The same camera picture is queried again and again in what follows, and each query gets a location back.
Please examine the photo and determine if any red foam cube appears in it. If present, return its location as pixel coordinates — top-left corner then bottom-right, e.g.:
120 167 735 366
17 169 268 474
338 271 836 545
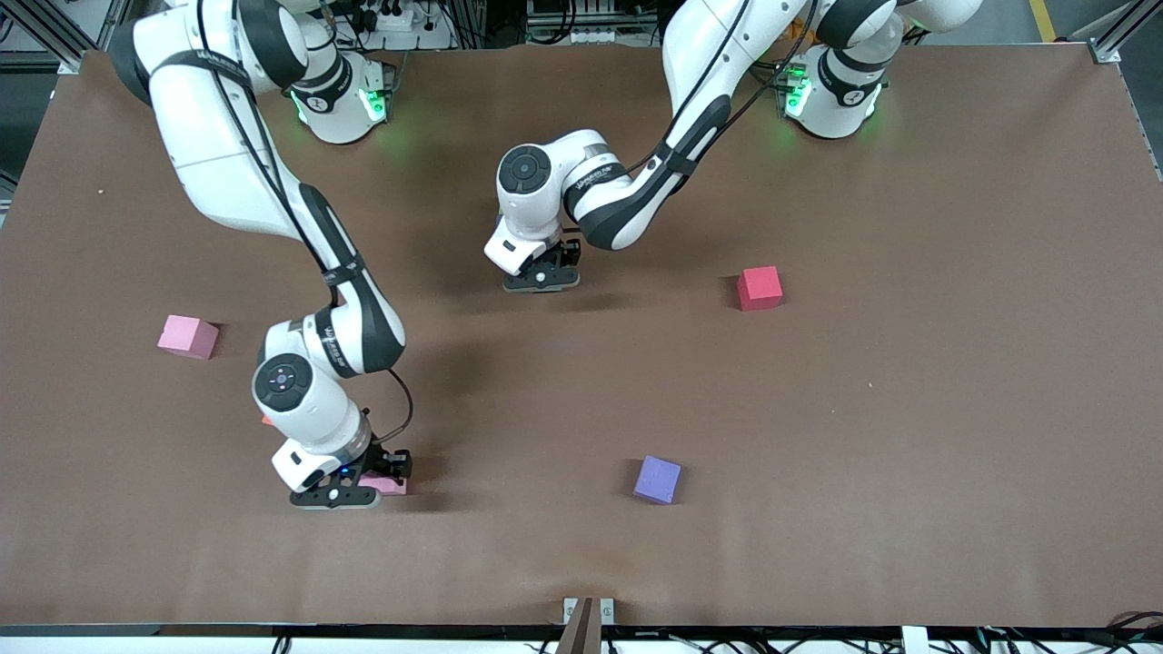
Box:
736 265 784 312

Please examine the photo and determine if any purple foam cube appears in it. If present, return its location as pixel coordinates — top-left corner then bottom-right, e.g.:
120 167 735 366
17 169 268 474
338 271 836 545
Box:
632 455 683 506

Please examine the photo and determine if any white power strip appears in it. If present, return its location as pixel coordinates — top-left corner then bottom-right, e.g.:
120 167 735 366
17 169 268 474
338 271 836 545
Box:
357 3 430 34

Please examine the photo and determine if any brown table cover sheet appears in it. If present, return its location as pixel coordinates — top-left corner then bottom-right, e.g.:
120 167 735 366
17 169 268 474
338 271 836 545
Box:
0 44 1163 629

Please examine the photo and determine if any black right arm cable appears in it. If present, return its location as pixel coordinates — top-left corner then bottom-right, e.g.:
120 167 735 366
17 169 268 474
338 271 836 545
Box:
195 0 415 446

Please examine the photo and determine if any metal clamp bracket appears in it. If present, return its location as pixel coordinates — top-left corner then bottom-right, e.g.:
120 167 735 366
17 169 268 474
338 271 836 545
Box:
562 597 616 626

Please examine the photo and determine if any brown camera support pole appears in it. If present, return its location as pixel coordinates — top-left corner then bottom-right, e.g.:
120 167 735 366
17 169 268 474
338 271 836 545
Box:
554 596 607 654

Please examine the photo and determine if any aluminium frame strut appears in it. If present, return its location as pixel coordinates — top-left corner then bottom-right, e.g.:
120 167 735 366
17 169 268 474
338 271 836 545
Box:
1086 0 1163 64
0 0 124 75

